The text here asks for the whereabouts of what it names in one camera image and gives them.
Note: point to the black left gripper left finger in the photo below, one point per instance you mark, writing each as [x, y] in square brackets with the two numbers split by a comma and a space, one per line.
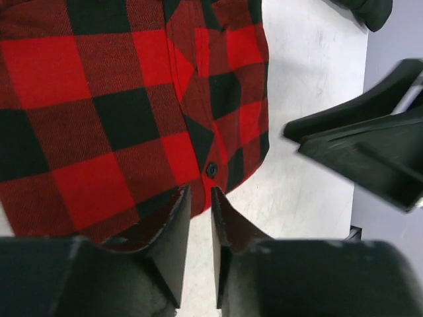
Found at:
[140, 276]

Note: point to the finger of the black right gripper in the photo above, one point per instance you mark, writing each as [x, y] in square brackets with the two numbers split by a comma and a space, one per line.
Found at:
[383, 156]
[379, 101]

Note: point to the red black plaid shirt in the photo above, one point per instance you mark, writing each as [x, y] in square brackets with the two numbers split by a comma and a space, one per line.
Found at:
[109, 107]

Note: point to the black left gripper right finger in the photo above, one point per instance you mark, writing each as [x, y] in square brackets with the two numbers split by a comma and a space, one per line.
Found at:
[257, 275]

